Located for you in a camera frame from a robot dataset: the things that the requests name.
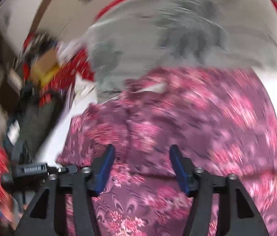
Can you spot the white paper sheets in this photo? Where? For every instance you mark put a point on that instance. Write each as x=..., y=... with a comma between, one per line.
x=81, y=94

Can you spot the dark green padded jacket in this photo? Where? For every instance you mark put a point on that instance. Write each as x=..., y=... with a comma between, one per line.
x=37, y=115

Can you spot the grey floral pillow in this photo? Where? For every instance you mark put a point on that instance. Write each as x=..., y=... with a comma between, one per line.
x=131, y=37

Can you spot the purple pink floral garment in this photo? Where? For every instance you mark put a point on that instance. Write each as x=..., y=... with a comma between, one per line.
x=177, y=132

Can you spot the cardboard box with yellow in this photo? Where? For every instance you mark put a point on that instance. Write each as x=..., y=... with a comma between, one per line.
x=44, y=68

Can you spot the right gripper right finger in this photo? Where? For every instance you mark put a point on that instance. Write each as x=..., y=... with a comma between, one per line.
x=237, y=212

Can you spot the red patterned blanket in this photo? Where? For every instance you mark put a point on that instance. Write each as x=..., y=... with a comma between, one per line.
x=72, y=56

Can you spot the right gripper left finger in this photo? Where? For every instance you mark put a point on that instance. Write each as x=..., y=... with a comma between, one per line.
x=46, y=213

